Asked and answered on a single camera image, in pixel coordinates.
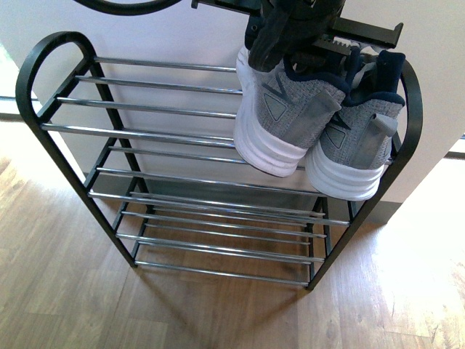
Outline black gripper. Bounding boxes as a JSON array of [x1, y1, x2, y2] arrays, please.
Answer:
[[191, 1, 403, 72]]

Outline grey sneaker white sole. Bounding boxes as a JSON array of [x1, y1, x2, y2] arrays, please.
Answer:
[[305, 49, 407, 201]]

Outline black metal shoe rack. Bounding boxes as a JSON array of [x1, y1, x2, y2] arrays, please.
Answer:
[[15, 31, 423, 290]]

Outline black cable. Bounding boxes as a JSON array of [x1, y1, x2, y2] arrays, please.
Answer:
[[72, 0, 182, 17]]

